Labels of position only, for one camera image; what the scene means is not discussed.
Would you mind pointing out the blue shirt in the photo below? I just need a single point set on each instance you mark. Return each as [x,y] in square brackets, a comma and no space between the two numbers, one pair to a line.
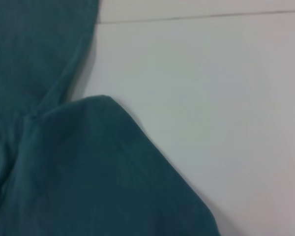
[76,159]

